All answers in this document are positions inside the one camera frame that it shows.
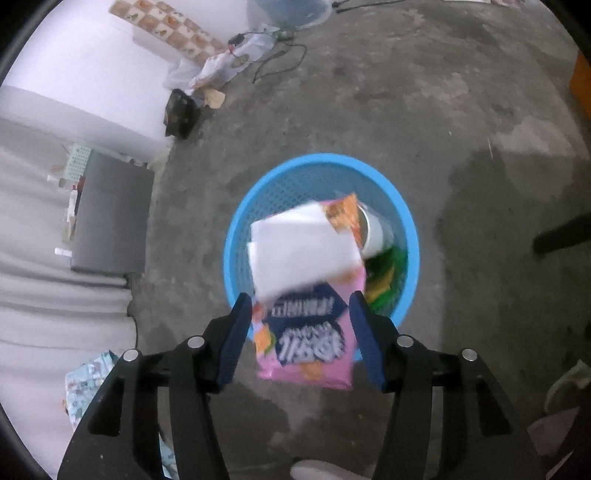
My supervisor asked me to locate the black box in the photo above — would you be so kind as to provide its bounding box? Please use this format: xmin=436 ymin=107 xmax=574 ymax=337
xmin=164 ymin=89 xmax=201 ymax=140

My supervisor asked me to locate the white paper sheet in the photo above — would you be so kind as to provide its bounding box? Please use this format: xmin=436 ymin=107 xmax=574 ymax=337
xmin=247 ymin=199 xmax=365 ymax=303

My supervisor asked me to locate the pale rounded shoe tip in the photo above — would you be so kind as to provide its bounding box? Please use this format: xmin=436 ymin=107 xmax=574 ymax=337
xmin=291 ymin=459 xmax=361 ymax=480

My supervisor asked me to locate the pink snack packet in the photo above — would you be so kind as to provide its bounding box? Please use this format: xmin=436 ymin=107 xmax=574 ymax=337
xmin=252 ymin=194 xmax=368 ymax=392

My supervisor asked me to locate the blue floral blanket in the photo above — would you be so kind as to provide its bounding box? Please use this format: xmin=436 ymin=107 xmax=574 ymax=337
xmin=65 ymin=351 xmax=181 ymax=480

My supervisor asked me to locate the green snack bag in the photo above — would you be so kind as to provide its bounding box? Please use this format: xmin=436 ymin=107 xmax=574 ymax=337
xmin=362 ymin=247 xmax=409 ymax=310

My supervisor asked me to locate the pale green desk organizer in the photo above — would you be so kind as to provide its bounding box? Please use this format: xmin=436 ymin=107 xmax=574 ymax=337
xmin=62 ymin=144 xmax=95 ymax=178

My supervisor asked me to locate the dark furniture leg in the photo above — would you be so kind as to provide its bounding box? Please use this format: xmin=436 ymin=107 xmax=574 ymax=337
xmin=533 ymin=215 xmax=591 ymax=254

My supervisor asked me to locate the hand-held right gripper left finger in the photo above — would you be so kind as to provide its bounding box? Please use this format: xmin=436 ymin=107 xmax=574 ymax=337
xmin=58 ymin=292 xmax=254 ymax=480

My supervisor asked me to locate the clear water jug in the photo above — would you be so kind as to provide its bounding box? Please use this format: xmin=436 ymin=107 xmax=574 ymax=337
xmin=247 ymin=0 xmax=333 ymax=31

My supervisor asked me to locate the white paper cup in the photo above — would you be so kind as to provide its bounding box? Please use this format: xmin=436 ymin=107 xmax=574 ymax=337
xmin=355 ymin=205 xmax=395 ymax=259

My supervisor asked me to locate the black power cable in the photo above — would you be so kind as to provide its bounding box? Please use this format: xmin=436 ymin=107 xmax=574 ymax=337
xmin=228 ymin=28 xmax=308 ymax=85

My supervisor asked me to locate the blue mesh basket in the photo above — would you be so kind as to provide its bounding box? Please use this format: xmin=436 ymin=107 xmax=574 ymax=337
xmin=223 ymin=153 xmax=421 ymax=344

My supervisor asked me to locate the orange board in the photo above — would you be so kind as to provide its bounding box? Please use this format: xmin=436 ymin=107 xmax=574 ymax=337
xmin=569 ymin=51 xmax=591 ymax=114

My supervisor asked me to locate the grey cabinet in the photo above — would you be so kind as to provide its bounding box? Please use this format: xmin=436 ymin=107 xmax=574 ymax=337
xmin=69 ymin=152 xmax=155 ymax=278

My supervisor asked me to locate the pale pink cloth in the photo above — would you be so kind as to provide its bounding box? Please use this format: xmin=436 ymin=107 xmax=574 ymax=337
xmin=526 ymin=406 xmax=591 ymax=480

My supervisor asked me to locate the grey curtain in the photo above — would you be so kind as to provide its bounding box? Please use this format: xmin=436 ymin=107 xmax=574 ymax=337
xmin=0 ymin=117 xmax=158 ymax=462

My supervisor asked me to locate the white plastic bag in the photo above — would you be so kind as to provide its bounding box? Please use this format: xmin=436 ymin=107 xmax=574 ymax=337
xmin=161 ymin=34 xmax=278 ymax=100

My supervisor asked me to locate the white curved object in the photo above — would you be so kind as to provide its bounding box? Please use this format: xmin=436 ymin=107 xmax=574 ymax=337
xmin=544 ymin=360 xmax=591 ymax=414

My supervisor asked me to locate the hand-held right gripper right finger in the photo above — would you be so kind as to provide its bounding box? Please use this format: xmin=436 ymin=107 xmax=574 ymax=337
xmin=348 ymin=291 xmax=548 ymax=480

